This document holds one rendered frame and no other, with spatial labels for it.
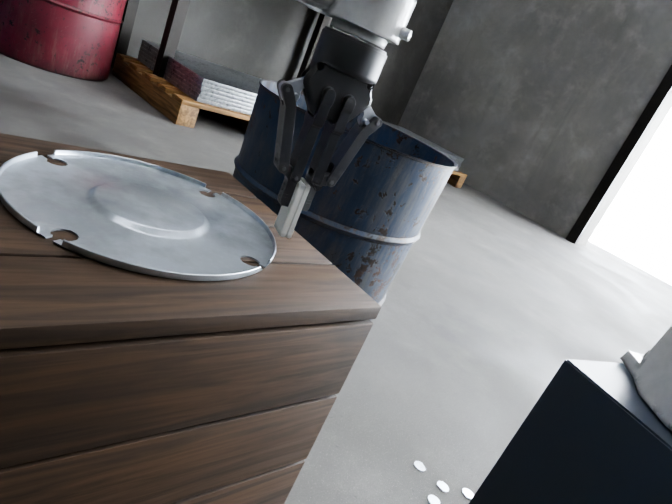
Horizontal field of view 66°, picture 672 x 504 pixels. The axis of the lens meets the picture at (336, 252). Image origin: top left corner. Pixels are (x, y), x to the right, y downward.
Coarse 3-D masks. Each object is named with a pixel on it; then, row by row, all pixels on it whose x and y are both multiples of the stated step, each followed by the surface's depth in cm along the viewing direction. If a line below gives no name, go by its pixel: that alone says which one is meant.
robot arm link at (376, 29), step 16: (304, 0) 53; (320, 0) 52; (336, 0) 51; (352, 0) 50; (368, 0) 50; (384, 0) 50; (400, 0) 50; (336, 16) 51; (352, 16) 50; (368, 16) 50; (384, 16) 50; (400, 16) 51; (352, 32) 52; (368, 32) 52; (384, 32) 51; (400, 32) 53
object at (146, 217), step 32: (32, 160) 56; (64, 160) 60; (96, 160) 64; (128, 160) 67; (0, 192) 46; (32, 192) 50; (64, 192) 52; (96, 192) 54; (128, 192) 57; (160, 192) 61; (192, 192) 67; (32, 224) 44; (64, 224) 47; (96, 224) 49; (128, 224) 51; (160, 224) 53; (192, 224) 56; (224, 224) 61; (256, 224) 66; (96, 256) 43; (128, 256) 46; (160, 256) 48; (192, 256) 51; (224, 256) 54; (256, 256) 57
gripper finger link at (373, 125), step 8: (376, 120) 59; (352, 128) 61; (360, 128) 59; (368, 128) 59; (376, 128) 59; (352, 136) 60; (360, 136) 59; (344, 144) 61; (352, 144) 59; (360, 144) 60; (336, 152) 61; (344, 152) 60; (352, 152) 60; (336, 160) 61; (344, 160) 60; (328, 168) 62; (336, 168) 60; (344, 168) 60; (328, 176) 61; (336, 176) 61; (328, 184) 61
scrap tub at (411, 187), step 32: (256, 96) 98; (256, 128) 93; (384, 128) 121; (256, 160) 92; (352, 160) 84; (384, 160) 85; (416, 160) 87; (448, 160) 107; (256, 192) 92; (320, 192) 87; (352, 192) 87; (384, 192) 88; (416, 192) 91; (320, 224) 89; (352, 224) 89; (384, 224) 91; (416, 224) 97; (352, 256) 92; (384, 256) 96; (384, 288) 104
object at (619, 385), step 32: (576, 384) 37; (608, 384) 37; (544, 416) 39; (576, 416) 37; (608, 416) 35; (640, 416) 34; (512, 448) 41; (544, 448) 38; (576, 448) 36; (608, 448) 34; (640, 448) 33; (512, 480) 40; (544, 480) 38; (576, 480) 36; (608, 480) 34; (640, 480) 33
